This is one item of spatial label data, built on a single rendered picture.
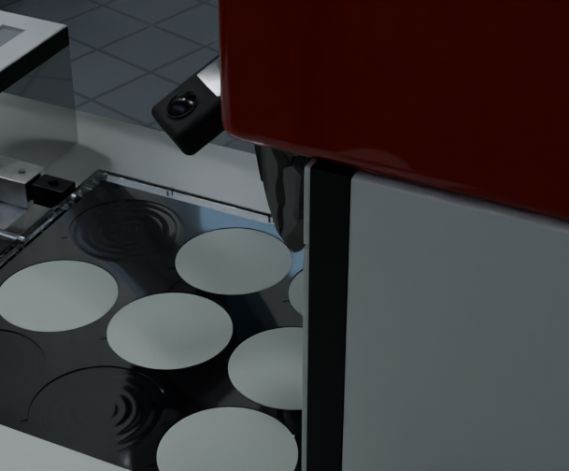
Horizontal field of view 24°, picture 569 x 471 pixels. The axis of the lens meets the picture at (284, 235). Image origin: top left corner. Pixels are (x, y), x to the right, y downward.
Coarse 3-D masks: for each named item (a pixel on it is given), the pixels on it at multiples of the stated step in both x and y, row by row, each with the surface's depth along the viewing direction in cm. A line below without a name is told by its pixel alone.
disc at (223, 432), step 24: (216, 408) 100; (240, 408) 100; (168, 432) 98; (192, 432) 98; (216, 432) 98; (240, 432) 98; (264, 432) 98; (288, 432) 98; (168, 456) 96; (192, 456) 96; (216, 456) 96; (240, 456) 96; (264, 456) 96; (288, 456) 96
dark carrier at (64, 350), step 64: (128, 192) 126; (64, 256) 117; (128, 256) 117; (0, 320) 109; (256, 320) 109; (0, 384) 103; (64, 384) 103; (128, 384) 103; (192, 384) 103; (128, 448) 97
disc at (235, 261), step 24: (192, 240) 119; (216, 240) 119; (240, 240) 119; (264, 240) 119; (192, 264) 116; (216, 264) 116; (240, 264) 116; (264, 264) 116; (288, 264) 116; (216, 288) 113; (240, 288) 113; (264, 288) 113
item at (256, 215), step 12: (108, 180) 128; (120, 180) 127; (132, 180) 127; (144, 180) 127; (156, 192) 126; (168, 192) 125; (180, 192) 125; (204, 204) 124; (216, 204) 124; (228, 204) 123; (240, 216) 123; (252, 216) 122; (264, 216) 122
